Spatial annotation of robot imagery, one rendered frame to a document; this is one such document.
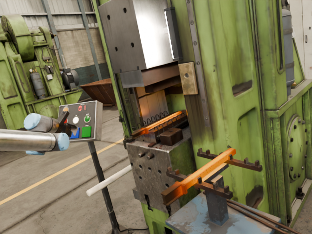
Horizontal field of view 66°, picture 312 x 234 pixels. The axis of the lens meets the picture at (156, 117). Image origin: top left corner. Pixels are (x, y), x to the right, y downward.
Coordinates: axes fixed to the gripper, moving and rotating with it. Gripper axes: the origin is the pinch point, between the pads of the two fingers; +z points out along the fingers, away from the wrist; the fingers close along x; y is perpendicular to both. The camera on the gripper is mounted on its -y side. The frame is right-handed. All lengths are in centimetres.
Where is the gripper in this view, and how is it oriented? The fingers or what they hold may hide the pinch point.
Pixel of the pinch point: (76, 128)
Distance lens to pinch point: 168.9
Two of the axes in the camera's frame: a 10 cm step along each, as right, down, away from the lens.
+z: 3.7, 2.1, 9.0
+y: 0.1, 9.7, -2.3
